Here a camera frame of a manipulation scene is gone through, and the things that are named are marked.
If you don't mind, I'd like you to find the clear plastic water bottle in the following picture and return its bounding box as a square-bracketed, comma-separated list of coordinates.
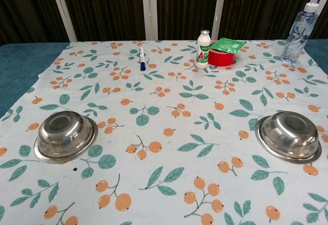
[279, 2, 320, 65]

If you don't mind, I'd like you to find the small white drink bottle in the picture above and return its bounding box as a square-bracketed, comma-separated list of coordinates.
[196, 29, 212, 70]

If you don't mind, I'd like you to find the red round container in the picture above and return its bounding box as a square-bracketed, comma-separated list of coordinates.
[208, 48, 236, 67]

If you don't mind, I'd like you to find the green foil packet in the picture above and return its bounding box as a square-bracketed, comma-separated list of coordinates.
[209, 37, 247, 54]

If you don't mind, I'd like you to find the stainless steel bowl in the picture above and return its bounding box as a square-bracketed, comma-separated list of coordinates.
[254, 111, 322, 164]
[33, 111, 99, 165]

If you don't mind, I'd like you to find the blue white marker pen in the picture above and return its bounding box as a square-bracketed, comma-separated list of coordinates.
[138, 46, 147, 72]

